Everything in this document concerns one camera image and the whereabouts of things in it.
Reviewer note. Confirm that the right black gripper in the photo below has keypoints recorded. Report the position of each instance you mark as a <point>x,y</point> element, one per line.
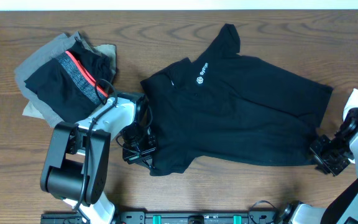
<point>316,147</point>

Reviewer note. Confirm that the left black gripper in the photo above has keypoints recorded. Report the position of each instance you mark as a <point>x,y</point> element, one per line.
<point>140,157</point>

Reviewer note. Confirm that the black polo shirt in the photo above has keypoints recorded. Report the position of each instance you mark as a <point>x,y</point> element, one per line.
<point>233,107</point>

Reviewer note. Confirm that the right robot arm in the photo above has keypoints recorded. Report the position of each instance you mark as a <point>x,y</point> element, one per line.
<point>344,208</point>

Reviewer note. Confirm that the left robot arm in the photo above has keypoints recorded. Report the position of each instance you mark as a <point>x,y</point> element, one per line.
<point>76,165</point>

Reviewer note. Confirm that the grey folded garment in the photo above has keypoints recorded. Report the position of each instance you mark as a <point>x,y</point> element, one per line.
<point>34,67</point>

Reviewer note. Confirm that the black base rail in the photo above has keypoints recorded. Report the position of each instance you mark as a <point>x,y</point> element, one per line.
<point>162,218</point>

